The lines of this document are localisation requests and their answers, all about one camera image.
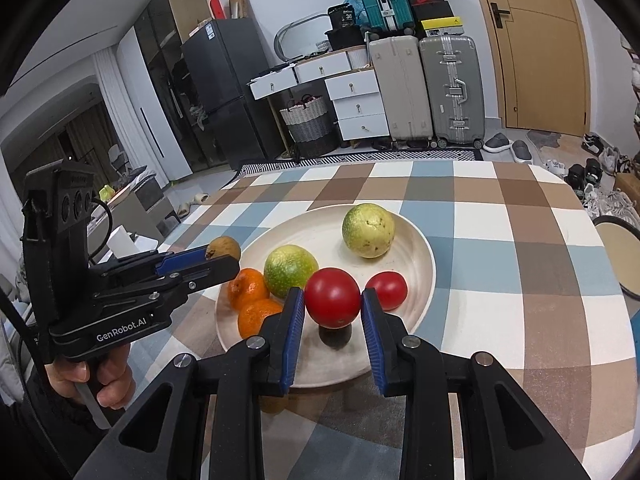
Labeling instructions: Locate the cream round plate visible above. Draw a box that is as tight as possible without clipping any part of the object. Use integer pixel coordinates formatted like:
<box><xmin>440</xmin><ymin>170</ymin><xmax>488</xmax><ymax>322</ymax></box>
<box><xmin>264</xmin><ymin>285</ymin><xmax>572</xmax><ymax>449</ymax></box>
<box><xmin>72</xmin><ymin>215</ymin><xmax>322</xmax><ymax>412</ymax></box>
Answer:
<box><xmin>215</xmin><ymin>203</ymin><xmax>437</xmax><ymax>388</ymax></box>

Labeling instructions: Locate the dark glass cabinet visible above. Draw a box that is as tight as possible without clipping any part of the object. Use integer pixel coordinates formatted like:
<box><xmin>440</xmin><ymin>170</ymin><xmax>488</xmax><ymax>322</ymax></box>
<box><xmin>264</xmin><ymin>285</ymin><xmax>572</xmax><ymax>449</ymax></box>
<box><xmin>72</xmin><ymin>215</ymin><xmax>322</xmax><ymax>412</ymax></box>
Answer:
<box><xmin>132</xmin><ymin>0</ymin><xmax>211</xmax><ymax>181</ymax></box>

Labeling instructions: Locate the wooden door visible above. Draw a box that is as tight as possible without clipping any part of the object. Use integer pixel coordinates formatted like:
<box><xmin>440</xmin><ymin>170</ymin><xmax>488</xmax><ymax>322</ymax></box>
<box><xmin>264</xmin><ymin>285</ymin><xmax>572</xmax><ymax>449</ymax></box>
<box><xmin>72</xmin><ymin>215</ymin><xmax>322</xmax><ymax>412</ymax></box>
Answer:
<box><xmin>465</xmin><ymin>0</ymin><xmax>591</xmax><ymax>137</ymax></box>

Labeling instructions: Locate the black refrigerator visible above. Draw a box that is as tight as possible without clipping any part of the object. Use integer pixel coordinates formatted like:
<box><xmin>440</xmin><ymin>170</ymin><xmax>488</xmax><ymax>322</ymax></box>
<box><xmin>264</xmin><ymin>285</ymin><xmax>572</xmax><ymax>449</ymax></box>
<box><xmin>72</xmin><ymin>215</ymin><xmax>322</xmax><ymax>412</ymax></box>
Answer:
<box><xmin>181</xmin><ymin>17</ymin><xmax>281</xmax><ymax>171</ymax></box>

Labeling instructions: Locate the red tomato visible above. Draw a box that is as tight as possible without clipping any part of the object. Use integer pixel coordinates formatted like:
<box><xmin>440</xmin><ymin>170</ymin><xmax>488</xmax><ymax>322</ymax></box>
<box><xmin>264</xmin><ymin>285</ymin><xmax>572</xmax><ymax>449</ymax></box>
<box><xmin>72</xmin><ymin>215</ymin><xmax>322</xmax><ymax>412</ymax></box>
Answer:
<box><xmin>365</xmin><ymin>271</ymin><xmax>408</xmax><ymax>311</ymax></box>
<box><xmin>304</xmin><ymin>268</ymin><xmax>362</xmax><ymax>329</ymax></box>

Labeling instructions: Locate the beige suitcase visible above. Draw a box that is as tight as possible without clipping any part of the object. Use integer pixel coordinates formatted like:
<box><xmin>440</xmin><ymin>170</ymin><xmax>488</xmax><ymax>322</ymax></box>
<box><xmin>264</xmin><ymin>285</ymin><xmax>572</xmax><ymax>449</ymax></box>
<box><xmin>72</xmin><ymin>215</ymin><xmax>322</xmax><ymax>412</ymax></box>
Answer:
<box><xmin>367</xmin><ymin>35</ymin><xmax>435</xmax><ymax>148</ymax></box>

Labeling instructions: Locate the silver suitcase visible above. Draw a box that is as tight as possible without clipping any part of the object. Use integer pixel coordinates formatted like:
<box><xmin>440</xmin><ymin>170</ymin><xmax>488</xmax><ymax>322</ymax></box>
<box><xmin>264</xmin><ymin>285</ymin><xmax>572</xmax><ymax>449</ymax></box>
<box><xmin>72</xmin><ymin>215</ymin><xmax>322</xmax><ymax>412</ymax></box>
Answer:
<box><xmin>419</xmin><ymin>35</ymin><xmax>486</xmax><ymax>150</ymax></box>

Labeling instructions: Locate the checkered tablecloth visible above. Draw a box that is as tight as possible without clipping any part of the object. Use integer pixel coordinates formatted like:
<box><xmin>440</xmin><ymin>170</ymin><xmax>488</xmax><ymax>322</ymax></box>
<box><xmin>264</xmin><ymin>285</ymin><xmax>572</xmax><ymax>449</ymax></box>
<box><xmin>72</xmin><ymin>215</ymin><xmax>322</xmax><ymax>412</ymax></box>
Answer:
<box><xmin>115</xmin><ymin>160</ymin><xmax>631</xmax><ymax>480</ymax></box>

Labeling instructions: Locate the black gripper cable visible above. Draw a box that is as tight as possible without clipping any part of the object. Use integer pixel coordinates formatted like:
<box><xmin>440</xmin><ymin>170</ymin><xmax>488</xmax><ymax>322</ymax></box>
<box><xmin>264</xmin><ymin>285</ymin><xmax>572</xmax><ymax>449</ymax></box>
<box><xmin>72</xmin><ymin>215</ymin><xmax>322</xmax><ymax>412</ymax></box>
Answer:
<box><xmin>87</xmin><ymin>197</ymin><xmax>113</xmax><ymax>263</ymax></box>

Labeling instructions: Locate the green yellow citrus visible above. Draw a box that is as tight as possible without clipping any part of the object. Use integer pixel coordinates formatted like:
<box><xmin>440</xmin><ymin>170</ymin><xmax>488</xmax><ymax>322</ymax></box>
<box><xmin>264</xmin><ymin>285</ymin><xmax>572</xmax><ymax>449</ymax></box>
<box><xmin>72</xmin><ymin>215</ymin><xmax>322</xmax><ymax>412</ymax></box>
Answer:
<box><xmin>263</xmin><ymin>245</ymin><xmax>320</xmax><ymax>300</ymax></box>

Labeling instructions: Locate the grey oval hoop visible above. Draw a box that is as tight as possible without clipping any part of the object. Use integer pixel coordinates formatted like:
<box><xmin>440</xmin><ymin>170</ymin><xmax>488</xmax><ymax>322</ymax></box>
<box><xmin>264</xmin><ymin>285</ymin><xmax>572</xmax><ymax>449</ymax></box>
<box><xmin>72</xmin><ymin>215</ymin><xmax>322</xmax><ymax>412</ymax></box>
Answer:
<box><xmin>275</xmin><ymin>10</ymin><xmax>331</xmax><ymax>61</ymax></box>

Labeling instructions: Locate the brown longan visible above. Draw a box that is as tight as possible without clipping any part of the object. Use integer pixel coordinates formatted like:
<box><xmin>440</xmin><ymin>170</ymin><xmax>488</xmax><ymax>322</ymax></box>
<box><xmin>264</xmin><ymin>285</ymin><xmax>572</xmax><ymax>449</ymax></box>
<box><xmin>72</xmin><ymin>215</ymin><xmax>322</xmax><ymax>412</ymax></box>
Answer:
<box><xmin>206</xmin><ymin>236</ymin><xmax>242</xmax><ymax>263</ymax></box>

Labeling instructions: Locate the yellow white shoe box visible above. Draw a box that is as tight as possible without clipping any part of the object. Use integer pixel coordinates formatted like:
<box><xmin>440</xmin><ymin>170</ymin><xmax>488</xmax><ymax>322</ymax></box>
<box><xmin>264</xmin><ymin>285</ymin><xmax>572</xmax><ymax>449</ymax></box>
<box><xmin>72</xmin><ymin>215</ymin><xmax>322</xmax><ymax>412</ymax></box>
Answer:
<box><xmin>420</xmin><ymin>17</ymin><xmax>466</xmax><ymax>38</ymax></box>

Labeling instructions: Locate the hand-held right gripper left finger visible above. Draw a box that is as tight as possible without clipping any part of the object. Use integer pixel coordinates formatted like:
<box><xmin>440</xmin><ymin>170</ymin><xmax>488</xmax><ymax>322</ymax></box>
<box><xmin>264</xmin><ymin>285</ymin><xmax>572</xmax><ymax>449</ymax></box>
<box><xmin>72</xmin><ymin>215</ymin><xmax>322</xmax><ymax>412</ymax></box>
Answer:
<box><xmin>72</xmin><ymin>287</ymin><xmax>306</xmax><ymax>480</ymax></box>

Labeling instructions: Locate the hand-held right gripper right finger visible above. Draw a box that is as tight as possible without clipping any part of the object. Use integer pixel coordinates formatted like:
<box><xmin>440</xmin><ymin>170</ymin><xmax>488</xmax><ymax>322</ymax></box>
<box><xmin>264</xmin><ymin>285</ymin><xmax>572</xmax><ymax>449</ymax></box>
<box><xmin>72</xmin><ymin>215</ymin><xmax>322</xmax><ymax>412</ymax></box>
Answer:
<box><xmin>361</xmin><ymin>288</ymin><xmax>593</xmax><ymax>480</ymax></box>

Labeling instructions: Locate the orange mandarin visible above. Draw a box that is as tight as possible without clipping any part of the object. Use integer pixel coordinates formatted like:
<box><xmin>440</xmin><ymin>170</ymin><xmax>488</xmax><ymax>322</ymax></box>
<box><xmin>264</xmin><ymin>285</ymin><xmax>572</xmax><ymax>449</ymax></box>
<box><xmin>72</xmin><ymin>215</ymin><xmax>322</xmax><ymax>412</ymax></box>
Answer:
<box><xmin>237</xmin><ymin>298</ymin><xmax>284</xmax><ymax>341</ymax></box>
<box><xmin>228</xmin><ymin>268</ymin><xmax>270</xmax><ymax>311</ymax></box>

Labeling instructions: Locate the round beige stool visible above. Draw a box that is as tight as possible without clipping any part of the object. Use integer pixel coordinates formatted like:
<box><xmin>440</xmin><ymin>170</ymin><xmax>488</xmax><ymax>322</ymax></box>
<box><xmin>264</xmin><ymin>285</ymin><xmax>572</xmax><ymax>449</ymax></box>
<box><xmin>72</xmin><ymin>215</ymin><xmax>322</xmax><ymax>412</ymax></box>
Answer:
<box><xmin>594</xmin><ymin>215</ymin><xmax>640</xmax><ymax>301</ymax></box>

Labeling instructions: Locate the person's left hand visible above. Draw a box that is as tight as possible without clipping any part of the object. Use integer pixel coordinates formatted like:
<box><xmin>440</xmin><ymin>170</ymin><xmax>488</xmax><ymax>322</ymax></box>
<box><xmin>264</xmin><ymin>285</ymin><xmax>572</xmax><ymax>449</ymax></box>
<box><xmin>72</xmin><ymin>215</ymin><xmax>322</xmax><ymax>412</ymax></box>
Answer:
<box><xmin>44</xmin><ymin>345</ymin><xmax>137</xmax><ymax>409</ymax></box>

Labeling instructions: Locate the white drawer cabinet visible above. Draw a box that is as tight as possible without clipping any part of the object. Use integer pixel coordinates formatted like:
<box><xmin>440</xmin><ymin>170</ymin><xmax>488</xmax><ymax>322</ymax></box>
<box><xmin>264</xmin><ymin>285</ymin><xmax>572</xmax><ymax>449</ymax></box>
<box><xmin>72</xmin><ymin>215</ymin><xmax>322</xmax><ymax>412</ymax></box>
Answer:
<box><xmin>250</xmin><ymin>51</ymin><xmax>391</xmax><ymax>146</ymax></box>

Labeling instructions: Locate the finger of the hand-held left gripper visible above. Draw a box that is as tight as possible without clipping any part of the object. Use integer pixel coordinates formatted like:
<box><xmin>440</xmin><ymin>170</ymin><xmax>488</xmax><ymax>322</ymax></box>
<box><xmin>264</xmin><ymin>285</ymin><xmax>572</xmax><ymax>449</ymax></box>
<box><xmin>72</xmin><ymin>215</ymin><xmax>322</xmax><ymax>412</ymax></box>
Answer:
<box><xmin>92</xmin><ymin>255</ymin><xmax>240</xmax><ymax>311</ymax></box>
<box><xmin>90</xmin><ymin>249</ymin><xmax>212</xmax><ymax>286</ymax></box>

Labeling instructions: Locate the yellow guava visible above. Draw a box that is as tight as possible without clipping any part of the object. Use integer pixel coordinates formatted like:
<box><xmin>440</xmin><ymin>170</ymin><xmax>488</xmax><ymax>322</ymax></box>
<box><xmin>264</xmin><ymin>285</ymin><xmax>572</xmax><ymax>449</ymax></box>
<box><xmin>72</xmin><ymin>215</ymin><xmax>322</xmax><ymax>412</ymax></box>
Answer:
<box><xmin>342</xmin><ymin>203</ymin><xmax>396</xmax><ymax>259</ymax></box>

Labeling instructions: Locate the loose shoes group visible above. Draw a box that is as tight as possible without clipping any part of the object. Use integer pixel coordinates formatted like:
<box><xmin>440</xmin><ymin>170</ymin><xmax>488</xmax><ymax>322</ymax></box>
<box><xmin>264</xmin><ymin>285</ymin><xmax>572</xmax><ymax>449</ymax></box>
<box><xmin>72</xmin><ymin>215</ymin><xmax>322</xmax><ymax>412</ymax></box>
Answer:
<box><xmin>545</xmin><ymin>130</ymin><xmax>640</xmax><ymax>221</ymax></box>

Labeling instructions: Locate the grey white wicker basket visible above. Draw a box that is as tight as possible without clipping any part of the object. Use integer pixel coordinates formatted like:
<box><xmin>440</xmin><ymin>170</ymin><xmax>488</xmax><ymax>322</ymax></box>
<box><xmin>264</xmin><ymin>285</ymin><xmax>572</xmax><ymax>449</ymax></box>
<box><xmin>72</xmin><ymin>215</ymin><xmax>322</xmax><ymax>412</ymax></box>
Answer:
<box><xmin>280</xmin><ymin>95</ymin><xmax>336</xmax><ymax>158</ymax></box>

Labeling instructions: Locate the black bag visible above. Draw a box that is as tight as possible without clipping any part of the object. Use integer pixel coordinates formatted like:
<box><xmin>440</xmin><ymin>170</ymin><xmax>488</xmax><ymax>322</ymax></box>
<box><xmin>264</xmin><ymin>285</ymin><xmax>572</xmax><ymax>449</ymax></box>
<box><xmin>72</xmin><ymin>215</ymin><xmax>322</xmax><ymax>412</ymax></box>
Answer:
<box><xmin>327</xmin><ymin>4</ymin><xmax>368</xmax><ymax>48</ymax></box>

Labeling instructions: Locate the person's left forearm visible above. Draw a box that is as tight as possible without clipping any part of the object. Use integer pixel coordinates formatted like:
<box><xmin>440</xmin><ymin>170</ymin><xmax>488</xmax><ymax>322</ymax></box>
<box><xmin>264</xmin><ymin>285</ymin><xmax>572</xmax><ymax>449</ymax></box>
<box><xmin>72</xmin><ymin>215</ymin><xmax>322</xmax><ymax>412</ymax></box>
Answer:
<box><xmin>0</xmin><ymin>370</ymin><xmax>116</xmax><ymax>480</ymax></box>

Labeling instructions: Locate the blue plastic bag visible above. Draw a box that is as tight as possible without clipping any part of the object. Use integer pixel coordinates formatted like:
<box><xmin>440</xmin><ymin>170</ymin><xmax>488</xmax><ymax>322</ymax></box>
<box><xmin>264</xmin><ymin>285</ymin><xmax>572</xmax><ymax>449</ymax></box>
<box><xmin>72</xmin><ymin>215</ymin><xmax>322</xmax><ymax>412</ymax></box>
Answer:
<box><xmin>345</xmin><ymin>0</ymin><xmax>372</xmax><ymax>26</ymax></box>

